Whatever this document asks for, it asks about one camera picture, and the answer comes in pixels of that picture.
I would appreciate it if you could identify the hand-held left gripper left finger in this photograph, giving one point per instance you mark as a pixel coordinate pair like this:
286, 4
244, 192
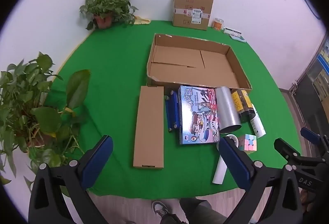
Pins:
99, 157

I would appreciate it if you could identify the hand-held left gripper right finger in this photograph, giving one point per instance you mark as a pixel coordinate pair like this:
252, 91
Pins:
235, 162

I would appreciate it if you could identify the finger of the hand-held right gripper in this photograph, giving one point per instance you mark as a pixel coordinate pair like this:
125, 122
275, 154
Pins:
286, 149
311, 134

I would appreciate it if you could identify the pastel puzzle cube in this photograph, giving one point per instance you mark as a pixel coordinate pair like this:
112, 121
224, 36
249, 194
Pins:
247, 143

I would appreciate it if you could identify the white tube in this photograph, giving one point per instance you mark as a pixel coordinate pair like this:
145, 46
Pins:
257, 123

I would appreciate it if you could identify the silver metal can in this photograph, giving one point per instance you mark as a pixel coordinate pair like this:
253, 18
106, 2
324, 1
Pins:
227, 110

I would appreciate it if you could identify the yellow label dark jar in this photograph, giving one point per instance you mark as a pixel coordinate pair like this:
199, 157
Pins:
241, 104

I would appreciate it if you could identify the long cardboard box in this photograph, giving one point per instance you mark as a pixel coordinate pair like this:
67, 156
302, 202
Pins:
149, 126

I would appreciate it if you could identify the blue stapler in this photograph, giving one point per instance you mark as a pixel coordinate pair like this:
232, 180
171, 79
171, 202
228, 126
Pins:
172, 110

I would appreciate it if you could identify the shallow cardboard box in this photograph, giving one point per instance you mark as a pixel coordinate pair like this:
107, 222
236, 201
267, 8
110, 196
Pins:
180, 59

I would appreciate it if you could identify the glass door blue stripe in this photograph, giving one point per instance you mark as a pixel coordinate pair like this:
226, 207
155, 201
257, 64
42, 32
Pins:
316, 85

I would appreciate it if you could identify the person's dark trouser leg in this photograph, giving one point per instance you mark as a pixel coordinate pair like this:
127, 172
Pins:
198, 209

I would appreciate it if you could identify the person's grey shoe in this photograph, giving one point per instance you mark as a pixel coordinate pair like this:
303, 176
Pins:
159, 209

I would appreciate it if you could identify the green tablecloth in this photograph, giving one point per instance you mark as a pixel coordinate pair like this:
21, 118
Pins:
110, 64

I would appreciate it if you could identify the large leafy potted plant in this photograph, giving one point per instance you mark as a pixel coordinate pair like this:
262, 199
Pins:
23, 90

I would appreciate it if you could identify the flat white green packet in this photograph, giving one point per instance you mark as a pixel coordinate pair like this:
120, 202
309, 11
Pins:
238, 38

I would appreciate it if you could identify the white green carton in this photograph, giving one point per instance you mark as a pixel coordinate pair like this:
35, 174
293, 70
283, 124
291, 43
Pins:
232, 31

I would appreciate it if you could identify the orange label clear jar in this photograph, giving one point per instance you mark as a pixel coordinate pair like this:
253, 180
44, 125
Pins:
218, 24

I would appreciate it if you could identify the small potted plant terracotta pot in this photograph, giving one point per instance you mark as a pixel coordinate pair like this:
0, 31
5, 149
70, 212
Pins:
108, 3

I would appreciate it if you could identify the sealed cardboard shipping box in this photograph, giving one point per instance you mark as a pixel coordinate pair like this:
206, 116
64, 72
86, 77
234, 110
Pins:
190, 3

